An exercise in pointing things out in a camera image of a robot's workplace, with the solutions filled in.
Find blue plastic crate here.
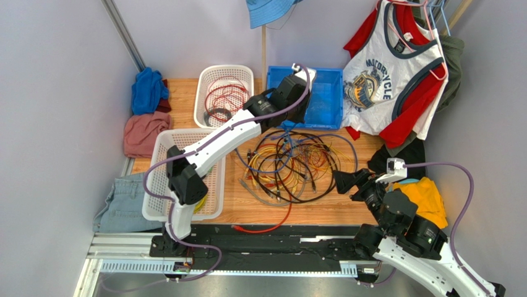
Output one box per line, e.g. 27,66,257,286
281,67,343,131

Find thin yellow wire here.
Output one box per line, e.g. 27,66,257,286
304,140,343,174

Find long red ethernet cable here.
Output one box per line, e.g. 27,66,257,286
231,193,293,235

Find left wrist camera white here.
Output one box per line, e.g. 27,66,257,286
291,63,317,90

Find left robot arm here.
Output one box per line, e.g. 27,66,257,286
143,67,317,242

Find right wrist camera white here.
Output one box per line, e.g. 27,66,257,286
375,158,408,184

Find red wires in far basket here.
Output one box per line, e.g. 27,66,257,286
204,76,251,123

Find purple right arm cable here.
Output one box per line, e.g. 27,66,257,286
356,161,495,297

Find white motorcycle tank top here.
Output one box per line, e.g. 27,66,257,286
341,0,450,141

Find blue cloth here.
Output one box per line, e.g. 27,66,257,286
131,67,169,115

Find light denim garment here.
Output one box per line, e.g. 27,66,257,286
92,173,163,233

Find pink cloth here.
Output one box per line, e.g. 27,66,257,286
123,111,172,158

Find yellow shirt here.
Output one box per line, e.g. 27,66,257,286
391,177,448,229

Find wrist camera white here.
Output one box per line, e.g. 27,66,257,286
291,63,317,90
375,158,408,184

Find thick black cable loop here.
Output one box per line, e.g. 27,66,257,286
248,131,343,204

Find black coil in far basket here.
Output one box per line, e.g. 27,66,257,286
204,108,233,127

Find blue bucket hat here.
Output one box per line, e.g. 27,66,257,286
245,0,302,29

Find grey ethernet cable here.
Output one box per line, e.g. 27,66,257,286
238,178,309,207

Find black garment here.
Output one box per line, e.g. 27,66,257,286
367,139,426,175

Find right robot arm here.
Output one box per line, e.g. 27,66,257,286
333,161,506,296

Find yellow ethernet cable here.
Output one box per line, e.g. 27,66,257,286
246,144,306,196

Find olive green garment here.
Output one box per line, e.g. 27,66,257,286
411,0,466,113

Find wooden pole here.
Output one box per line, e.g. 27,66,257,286
261,25,267,88

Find white perforated basket far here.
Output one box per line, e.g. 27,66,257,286
194,64,254,128

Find red shirt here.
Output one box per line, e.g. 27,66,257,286
343,4,450,150

